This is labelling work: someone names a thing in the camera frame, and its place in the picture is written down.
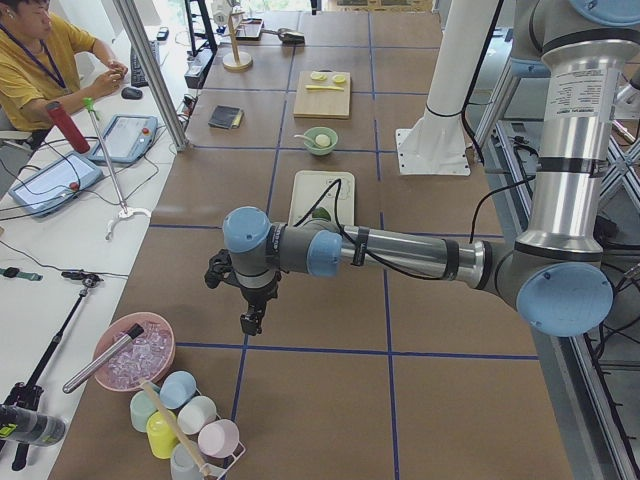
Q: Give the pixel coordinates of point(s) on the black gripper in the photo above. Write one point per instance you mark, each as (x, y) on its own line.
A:
(256, 296)

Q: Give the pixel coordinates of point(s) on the white spoon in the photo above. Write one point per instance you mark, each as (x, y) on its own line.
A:
(302, 138)

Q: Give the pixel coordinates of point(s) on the white steamed bun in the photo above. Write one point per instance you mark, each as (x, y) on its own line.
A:
(322, 141)

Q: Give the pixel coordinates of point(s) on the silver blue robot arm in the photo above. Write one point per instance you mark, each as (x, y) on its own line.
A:
(551, 273)

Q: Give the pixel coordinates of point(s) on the pink bowl with ice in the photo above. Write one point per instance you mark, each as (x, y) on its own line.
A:
(147, 357)

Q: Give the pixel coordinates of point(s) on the green ceramic bowl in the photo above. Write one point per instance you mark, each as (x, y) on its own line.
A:
(313, 131)

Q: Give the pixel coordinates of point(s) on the blue cup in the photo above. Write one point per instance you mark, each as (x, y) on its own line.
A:
(178, 388)

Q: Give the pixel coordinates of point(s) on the white cup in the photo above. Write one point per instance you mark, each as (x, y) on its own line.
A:
(198, 412)

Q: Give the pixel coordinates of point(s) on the metal ice scoop stick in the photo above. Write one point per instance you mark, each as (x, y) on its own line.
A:
(90, 369)

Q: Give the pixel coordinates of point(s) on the pink cup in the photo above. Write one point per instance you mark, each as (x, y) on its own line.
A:
(219, 439)

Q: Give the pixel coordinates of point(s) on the green lime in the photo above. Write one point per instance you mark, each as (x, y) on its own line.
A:
(321, 213)

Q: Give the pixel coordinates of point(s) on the green cup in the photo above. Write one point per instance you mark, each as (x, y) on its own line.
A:
(141, 408)

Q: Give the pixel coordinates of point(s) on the white bear tray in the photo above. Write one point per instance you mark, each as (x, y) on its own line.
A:
(308, 187)

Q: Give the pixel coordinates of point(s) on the yellow cup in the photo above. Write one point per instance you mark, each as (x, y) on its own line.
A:
(161, 438)

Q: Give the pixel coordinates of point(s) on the wooden stick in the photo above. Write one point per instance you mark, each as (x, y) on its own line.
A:
(203, 466)

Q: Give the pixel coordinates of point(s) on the grey cup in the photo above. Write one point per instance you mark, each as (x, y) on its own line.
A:
(182, 466)

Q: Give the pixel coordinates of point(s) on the metal grabber stick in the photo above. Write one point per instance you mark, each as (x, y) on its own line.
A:
(126, 211)

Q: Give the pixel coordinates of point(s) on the dark sponge cloth pad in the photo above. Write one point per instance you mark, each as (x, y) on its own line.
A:
(226, 117)

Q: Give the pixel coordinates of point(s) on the far teach pendant tablet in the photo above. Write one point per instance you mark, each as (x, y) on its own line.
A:
(128, 137)

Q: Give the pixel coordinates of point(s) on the teach pendant tablet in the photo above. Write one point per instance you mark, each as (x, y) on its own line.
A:
(128, 137)
(56, 184)

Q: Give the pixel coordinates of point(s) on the wooden cutting board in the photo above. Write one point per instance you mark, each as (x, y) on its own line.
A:
(322, 104)

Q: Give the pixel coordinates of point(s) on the black selfie stick tripod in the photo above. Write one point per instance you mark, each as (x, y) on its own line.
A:
(27, 394)

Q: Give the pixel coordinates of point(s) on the yellow plastic knife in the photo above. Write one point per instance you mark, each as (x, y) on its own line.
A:
(313, 87)

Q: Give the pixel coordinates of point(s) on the green wrist watch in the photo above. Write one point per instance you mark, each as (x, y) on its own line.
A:
(14, 272)

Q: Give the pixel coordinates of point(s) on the near teach pendant tablet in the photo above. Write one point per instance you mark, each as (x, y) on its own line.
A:
(56, 184)

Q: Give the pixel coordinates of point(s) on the black computer mouse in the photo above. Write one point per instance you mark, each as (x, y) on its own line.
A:
(131, 93)

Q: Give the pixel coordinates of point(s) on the wooden mug tree stand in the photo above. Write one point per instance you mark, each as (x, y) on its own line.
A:
(236, 60)

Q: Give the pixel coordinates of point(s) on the red bottle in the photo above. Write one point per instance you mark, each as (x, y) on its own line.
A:
(63, 121)

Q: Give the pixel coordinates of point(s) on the black keyboard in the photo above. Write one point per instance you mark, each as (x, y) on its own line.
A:
(138, 76)

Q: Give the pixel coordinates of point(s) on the steel scoop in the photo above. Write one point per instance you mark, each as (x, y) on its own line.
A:
(286, 36)

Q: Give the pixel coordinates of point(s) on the dark wooden tray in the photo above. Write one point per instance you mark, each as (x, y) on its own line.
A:
(249, 29)

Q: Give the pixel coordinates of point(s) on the person in yellow shirt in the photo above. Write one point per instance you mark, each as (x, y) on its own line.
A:
(38, 65)

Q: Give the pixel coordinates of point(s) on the white wire cup rack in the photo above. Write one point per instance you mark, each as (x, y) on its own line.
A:
(219, 466)

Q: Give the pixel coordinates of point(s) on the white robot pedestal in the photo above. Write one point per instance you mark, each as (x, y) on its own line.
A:
(435, 145)

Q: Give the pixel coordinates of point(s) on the aluminium frame post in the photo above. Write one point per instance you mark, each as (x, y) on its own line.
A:
(136, 32)

